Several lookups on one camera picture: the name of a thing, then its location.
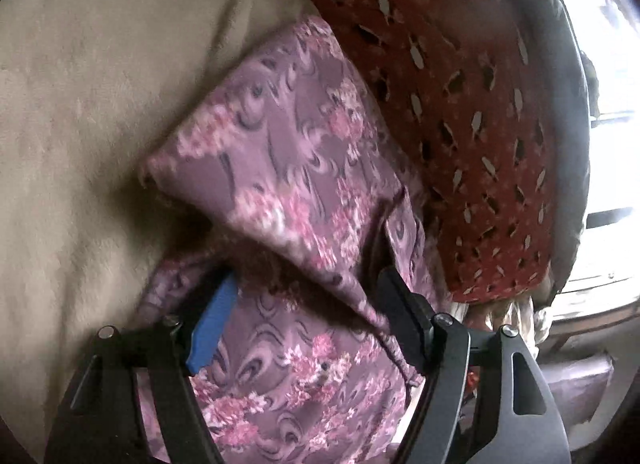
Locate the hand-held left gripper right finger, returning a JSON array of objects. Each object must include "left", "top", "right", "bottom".
[{"left": 375, "top": 266, "right": 573, "bottom": 464}]

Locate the beige blanket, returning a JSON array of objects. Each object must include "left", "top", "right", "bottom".
[{"left": 0, "top": 0, "right": 321, "bottom": 450}]

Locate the purple floral garment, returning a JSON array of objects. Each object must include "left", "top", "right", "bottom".
[{"left": 131, "top": 14, "right": 453, "bottom": 464}]

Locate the grey cloth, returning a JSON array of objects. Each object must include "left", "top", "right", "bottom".
[{"left": 500, "top": 0, "right": 592, "bottom": 309}]

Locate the cream crumpled cloth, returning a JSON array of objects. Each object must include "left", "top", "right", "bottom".
[{"left": 452, "top": 289, "right": 553, "bottom": 360}]

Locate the red patterned cloth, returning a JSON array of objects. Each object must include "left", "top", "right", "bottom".
[{"left": 274, "top": 0, "right": 560, "bottom": 305}]

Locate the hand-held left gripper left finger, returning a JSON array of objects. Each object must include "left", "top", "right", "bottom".
[{"left": 44, "top": 271, "right": 240, "bottom": 464}]

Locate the window frame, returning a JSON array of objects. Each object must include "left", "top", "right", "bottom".
[{"left": 547, "top": 0, "right": 640, "bottom": 339}]

